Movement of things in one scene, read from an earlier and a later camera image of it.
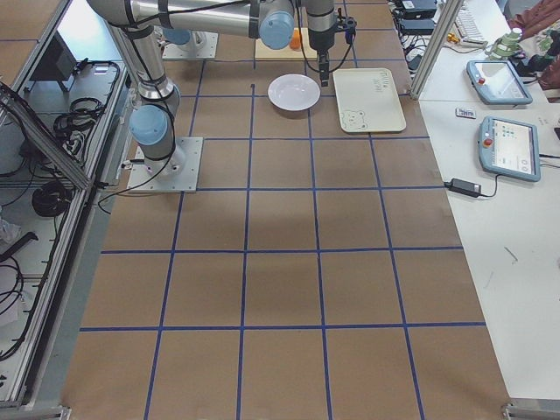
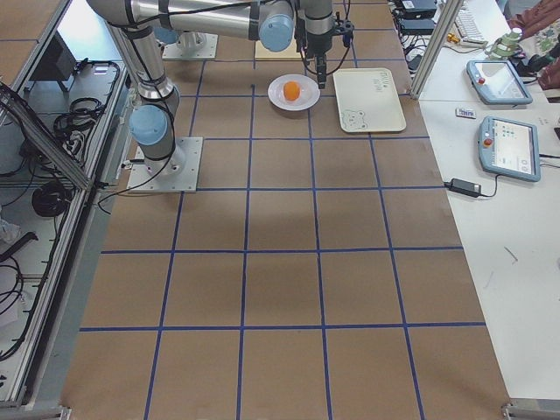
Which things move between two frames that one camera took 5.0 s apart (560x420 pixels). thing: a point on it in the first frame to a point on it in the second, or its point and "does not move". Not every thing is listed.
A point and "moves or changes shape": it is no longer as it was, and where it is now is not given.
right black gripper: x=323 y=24 does not move
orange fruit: x=295 y=43 moves or changes shape
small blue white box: x=465 y=113 does not move
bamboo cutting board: x=262 y=52 does not move
